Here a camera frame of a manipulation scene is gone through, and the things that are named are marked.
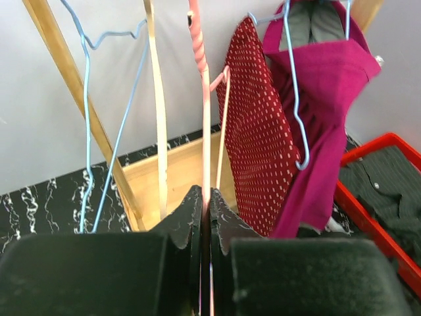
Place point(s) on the dark striped clothes in crate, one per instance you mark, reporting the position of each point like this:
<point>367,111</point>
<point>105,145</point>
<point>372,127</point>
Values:
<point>387,185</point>

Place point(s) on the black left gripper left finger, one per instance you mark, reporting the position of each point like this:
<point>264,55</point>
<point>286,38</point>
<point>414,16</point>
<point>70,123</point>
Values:
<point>136,273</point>

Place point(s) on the blue wire hanger magenta skirt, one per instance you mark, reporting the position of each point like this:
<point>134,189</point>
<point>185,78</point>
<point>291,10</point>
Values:
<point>326,24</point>

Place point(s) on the red polka dot skirt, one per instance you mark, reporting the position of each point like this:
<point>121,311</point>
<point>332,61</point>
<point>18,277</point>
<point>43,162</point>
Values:
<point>257,134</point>

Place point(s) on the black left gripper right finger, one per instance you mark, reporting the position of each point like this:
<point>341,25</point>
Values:
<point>253,275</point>

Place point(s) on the red plastic crate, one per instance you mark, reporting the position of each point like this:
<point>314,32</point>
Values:
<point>407,268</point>

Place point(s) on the pink wire hanger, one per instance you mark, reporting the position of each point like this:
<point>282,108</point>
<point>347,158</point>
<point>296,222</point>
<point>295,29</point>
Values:
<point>194,23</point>

